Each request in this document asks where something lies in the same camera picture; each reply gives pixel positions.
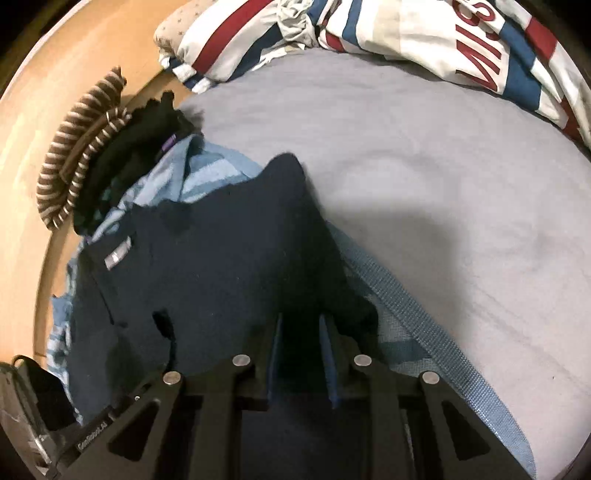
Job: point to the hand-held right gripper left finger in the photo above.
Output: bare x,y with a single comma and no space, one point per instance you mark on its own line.
276,364

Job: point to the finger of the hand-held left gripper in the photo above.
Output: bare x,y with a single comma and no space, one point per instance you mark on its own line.
138,394

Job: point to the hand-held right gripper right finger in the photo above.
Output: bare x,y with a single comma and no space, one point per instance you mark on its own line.
328,364

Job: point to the navy blue collared shirt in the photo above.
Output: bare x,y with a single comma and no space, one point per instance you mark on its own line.
221,258

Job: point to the folded black clothes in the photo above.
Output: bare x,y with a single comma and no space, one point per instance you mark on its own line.
134,147

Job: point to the light blue striped hoodie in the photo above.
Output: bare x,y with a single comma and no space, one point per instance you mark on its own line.
406,323

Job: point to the folded brown striped sweater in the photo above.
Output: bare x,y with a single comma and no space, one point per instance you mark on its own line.
78,152

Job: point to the wooden headboard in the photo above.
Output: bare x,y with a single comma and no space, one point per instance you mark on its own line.
27,161

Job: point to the star striped pillow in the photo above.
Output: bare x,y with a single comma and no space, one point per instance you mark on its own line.
221,37

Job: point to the star striped quilt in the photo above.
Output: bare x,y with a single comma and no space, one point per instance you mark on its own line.
452,41

